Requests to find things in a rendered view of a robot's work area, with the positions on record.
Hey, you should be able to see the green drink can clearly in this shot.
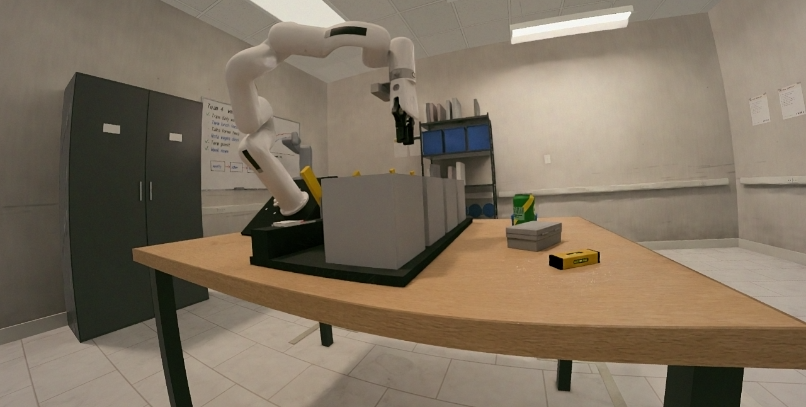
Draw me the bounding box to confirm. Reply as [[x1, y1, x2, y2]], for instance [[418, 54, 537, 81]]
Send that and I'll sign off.
[[513, 192, 536, 226]]

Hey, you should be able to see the yellow pocket level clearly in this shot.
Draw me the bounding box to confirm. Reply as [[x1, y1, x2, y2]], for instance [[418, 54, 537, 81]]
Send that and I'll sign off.
[[549, 249, 600, 270]]

